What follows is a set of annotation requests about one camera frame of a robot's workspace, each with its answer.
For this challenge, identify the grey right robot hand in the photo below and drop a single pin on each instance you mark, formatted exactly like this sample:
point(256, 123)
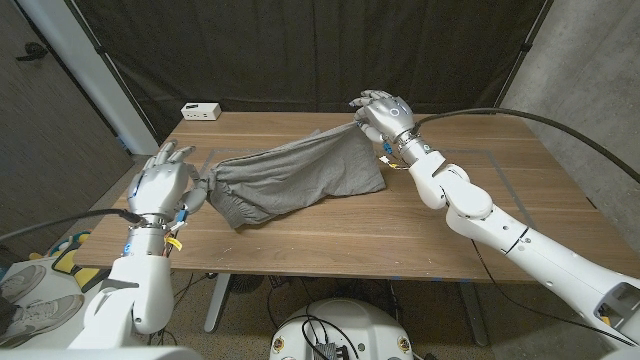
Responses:
point(387, 115)

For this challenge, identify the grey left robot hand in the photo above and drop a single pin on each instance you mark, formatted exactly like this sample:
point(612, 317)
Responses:
point(157, 185)

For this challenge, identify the grey shorts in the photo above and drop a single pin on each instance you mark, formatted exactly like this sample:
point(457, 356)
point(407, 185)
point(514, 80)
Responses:
point(290, 175)

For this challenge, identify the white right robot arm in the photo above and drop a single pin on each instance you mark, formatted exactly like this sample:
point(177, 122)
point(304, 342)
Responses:
point(500, 230)

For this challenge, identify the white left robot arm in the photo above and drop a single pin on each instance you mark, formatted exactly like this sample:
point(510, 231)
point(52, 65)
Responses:
point(135, 290)

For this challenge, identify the white power strip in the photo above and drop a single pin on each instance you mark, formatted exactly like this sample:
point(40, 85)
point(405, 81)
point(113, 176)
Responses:
point(200, 111)

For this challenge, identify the yellow black floor pad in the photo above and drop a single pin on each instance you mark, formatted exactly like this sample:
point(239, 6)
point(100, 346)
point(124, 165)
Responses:
point(85, 274)

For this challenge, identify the dark wooden door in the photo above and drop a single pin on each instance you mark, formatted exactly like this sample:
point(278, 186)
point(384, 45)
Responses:
point(50, 125)

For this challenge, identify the white table leg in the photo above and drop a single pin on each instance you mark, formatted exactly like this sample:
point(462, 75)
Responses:
point(217, 300)

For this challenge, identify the black backdrop curtain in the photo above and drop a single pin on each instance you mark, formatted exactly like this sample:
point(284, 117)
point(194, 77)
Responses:
point(275, 50)

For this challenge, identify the white floor mat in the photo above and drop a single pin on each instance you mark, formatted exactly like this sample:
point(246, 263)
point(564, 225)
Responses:
point(57, 282)

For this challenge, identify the black backdrop stand pole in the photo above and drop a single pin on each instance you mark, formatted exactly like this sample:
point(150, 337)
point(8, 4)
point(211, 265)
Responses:
point(524, 47)
point(102, 50)

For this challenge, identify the grey sneaker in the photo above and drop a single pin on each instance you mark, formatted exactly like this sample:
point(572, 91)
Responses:
point(40, 315)
point(22, 282)

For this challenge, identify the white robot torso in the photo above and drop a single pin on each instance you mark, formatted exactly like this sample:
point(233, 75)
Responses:
point(360, 325)

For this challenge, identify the grey table leg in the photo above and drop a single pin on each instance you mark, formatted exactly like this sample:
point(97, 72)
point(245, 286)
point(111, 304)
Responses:
point(472, 310)

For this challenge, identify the white door frame post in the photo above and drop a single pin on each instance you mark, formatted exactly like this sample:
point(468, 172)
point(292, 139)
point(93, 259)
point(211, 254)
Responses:
point(100, 75)

